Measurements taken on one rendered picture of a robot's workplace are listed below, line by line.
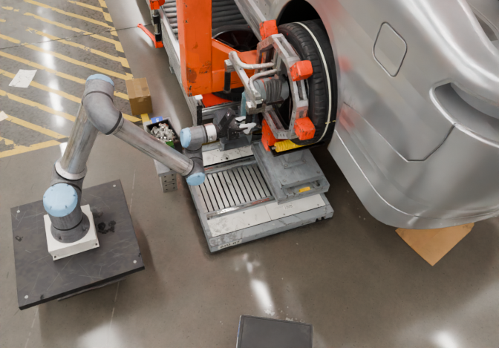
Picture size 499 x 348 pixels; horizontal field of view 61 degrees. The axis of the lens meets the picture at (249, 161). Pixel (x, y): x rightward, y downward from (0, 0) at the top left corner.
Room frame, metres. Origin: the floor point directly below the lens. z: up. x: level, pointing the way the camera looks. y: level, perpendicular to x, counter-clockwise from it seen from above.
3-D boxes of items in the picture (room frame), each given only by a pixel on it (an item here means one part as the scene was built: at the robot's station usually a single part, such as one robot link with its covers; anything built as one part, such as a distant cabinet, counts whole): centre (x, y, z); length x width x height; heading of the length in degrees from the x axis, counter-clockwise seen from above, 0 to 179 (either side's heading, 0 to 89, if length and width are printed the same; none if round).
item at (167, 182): (1.71, 0.53, 0.21); 0.10 x 0.10 x 0.42; 25
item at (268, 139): (1.82, -0.15, 0.48); 0.16 x 0.12 x 0.17; 115
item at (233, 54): (1.85, 0.04, 1.03); 0.19 x 0.18 x 0.11; 115
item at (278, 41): (1.81, -0.12, 0.85); 0.54 x 0.07 x 0.54; 25
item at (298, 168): (1.88, -0.27, 0.32); 0.40 x 0.30 x 0.28; 25
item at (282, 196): (1.88, -0.27, 0.13); 0.50 x 0.36 x 0.10; 25
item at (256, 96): (1.67, -0.05, 1.03); 0.19 x 0.18 x 0.11; 115
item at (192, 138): (1.43, 0.29, 0.81); 0.12 x 0.09 x 0.10; 115
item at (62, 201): (1.11, 0.88, 0.57); 0.17 x 0.15 x 0.18; 14
